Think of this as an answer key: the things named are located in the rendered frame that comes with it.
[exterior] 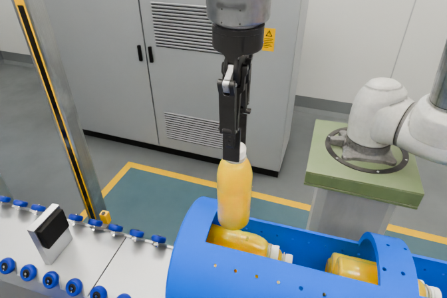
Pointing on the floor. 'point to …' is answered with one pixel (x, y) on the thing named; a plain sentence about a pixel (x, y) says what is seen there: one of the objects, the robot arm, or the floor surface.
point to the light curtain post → (52, 78)
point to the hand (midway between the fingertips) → (235, 137)
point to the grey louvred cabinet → (169, 60)
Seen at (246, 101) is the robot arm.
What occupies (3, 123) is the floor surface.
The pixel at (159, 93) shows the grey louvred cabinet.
